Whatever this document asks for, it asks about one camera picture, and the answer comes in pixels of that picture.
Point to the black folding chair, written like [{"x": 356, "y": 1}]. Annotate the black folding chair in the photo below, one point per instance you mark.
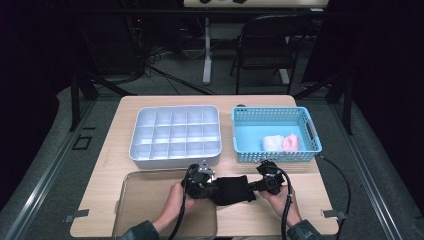
[{"x": 266, "y": 36}]

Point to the aluminium floor rail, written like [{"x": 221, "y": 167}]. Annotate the aluminium floor rail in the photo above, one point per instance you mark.
[
  {"x": 40, "y": 186},
  {"x": 376, "y": 196}
]

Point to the pink sock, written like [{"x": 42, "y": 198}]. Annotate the pink sock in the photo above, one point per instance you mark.
[{"x": 291, "y": 142}]

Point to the white sock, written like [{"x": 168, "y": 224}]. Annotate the white sock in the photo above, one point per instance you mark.
[{"x": 273, "y": 143}]

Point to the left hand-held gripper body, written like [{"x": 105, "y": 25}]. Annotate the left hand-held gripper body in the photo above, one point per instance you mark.
[{"x": 195, "y": 181}]

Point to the white desk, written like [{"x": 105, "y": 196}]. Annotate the white desk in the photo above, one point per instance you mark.
[{"x": 207, "y": 50}]

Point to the black sock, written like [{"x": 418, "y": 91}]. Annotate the black sock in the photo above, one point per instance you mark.
[{"x": 233, "y": 190}]

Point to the grey metal bracket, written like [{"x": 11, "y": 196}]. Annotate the grey metal bracket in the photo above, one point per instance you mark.
[
  {"x": 333, "y": 214},
  {"x": 76, "y": 215}
]

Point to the dark equipment rack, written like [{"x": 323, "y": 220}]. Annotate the dark equipment rack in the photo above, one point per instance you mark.
[{"x": 136, "y": 40}]

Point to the person's left hand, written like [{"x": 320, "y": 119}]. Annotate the person's left hand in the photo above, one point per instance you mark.
[{"x": 178, "y": 201}]

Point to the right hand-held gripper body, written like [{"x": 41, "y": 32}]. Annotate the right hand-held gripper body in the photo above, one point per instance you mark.
[{"x": 273, "y": 180}]

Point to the black metal stand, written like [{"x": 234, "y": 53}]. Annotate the black metal stand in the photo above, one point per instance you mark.
[
  {"x": 348, "y": 106},
  {"x": 75, "y": 100}
]

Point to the blue plastic basket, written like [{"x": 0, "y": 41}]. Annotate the blue plastic basket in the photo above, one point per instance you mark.
[{"x": 266, "y": 125}]

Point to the grey divided storage box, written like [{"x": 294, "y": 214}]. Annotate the grey divided storage box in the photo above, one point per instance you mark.
[{"x": 160, "y": 163}]

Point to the person's right hand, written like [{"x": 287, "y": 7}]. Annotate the person's right hand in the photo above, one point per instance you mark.
[{"x": 281, "y": 205}]

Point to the transparent box lid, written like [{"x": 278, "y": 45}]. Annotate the transparent box lid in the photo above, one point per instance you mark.
[{"x": 143, "y": 200}]

